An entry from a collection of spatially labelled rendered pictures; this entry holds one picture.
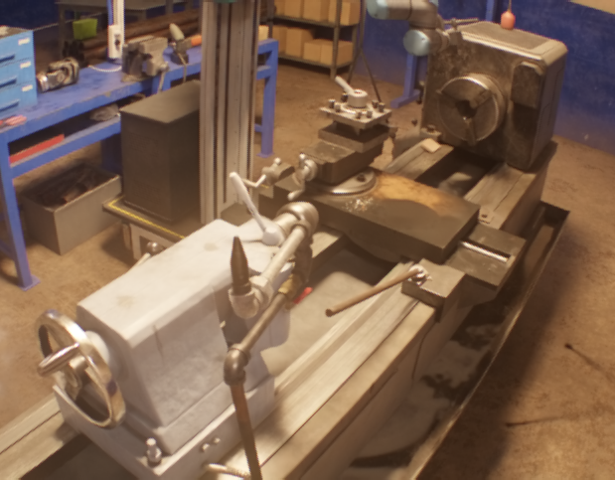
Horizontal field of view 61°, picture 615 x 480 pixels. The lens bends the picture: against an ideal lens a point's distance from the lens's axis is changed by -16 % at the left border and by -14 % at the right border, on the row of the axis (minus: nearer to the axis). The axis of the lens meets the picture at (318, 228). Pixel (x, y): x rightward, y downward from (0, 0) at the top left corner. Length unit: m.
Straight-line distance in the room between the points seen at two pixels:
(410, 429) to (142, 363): 1.05
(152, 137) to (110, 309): 1.81
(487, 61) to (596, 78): 3.35
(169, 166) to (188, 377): 1.77
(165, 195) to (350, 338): 1.56
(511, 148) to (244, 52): 1.24
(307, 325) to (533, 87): 1.26
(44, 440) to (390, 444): 1.00
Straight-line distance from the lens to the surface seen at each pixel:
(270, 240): 1.11
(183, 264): 1.06
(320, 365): 1.34
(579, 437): 2.55
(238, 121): 2.84
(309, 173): 1.75
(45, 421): 1.27
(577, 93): 5.73
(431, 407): 1.89
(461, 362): 2.07
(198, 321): 1.02
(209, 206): 2.77
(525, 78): 2.31
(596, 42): 5.62
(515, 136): 2.44
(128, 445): 1.06
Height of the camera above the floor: 1.76
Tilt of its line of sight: 31 degrees down
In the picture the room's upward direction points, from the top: 5 degrees clockwise
